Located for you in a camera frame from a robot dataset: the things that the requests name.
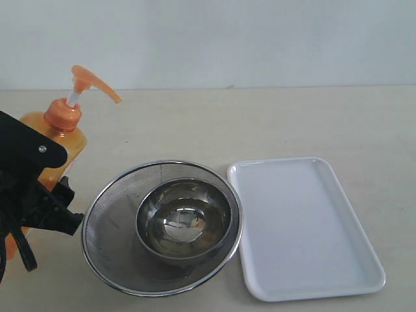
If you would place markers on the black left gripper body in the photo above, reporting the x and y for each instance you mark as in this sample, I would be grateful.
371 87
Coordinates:
31 205

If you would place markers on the orange pump soap bottle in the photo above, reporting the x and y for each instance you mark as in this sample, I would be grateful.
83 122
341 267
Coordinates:
59 123

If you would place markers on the small stainless steel bowl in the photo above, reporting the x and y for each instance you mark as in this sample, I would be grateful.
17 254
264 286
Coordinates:
184 221

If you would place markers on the steel mesh strainer basket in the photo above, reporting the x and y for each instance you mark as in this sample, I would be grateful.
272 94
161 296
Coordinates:
113 250

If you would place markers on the white rectangular plastic tray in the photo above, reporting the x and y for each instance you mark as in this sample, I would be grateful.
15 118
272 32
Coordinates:
301 238

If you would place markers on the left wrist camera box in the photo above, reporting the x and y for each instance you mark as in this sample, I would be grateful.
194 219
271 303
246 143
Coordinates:
25 152

